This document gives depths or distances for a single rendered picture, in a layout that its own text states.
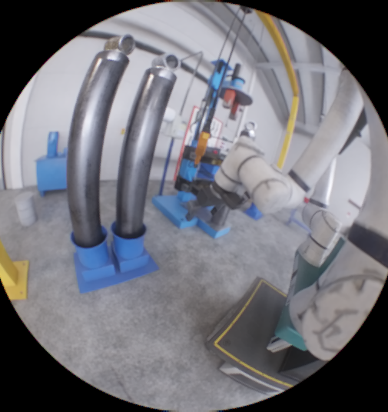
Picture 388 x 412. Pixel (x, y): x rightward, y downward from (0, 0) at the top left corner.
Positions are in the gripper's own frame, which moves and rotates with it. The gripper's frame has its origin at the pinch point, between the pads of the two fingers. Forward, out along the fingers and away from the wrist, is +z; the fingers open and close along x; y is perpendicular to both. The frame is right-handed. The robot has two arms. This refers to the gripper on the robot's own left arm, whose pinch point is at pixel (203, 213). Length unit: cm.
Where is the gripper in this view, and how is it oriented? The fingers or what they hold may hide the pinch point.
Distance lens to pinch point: 55.4
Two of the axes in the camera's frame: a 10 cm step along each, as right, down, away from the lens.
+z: -3.9, 6.2, 6.9
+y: -4.4, -7.8, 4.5
